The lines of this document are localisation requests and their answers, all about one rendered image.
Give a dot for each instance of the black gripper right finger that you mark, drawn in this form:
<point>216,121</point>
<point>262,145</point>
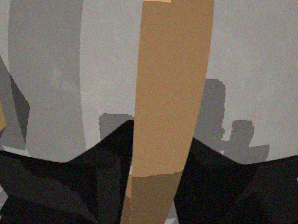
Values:
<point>213,187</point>

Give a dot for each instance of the long wooden rail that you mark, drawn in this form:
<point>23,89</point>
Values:
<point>172,61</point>

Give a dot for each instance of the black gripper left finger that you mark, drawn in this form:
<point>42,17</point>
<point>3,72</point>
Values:
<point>93,184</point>

